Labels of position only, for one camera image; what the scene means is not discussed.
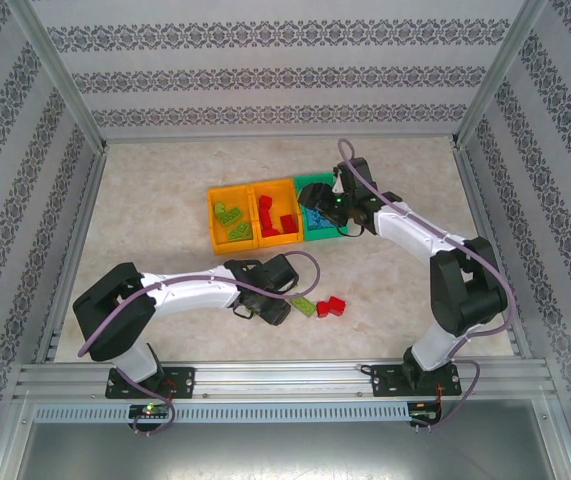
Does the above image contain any green plastic bin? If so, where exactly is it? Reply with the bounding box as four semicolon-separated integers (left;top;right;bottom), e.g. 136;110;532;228
293;172;351;243

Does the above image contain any orange plastic bin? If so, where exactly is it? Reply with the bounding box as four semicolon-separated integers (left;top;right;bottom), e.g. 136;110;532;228
248;178;305;250
207;185;260;256

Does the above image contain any grey metal panel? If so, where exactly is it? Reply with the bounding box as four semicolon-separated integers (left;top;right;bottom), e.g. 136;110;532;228
14;399;571;480

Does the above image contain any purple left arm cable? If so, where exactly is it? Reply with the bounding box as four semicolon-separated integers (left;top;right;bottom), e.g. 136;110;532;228
78;249;324;436

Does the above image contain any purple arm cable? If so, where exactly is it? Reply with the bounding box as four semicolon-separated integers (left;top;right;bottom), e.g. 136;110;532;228
337;138;519;434
78;249;324;436

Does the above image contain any aluminium mounting rail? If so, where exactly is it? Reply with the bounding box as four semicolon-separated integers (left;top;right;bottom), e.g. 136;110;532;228
12;359;559;401

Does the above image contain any grey slotted cable duct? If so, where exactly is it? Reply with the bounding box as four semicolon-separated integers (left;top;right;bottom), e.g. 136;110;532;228
32;402;446;424

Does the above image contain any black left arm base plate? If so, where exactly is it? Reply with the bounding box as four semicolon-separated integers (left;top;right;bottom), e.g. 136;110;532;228
105;366;196;400

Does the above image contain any aluminium rear rail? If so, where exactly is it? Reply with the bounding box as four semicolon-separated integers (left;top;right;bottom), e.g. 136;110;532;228
102;130;459;146

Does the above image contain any aluminium side rail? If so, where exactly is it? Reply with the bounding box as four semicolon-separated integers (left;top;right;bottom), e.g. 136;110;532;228
34;144;111;364
452;142;534;361

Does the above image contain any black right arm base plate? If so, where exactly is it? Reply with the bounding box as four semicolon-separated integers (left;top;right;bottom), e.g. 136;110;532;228
372;363;462;399

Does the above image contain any aluminium frame post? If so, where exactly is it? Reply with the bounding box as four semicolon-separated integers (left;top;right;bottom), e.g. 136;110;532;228
4;0;109;154
450;0;551;151

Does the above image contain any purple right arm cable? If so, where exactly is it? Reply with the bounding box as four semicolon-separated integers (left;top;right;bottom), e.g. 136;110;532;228
337;138;519;434

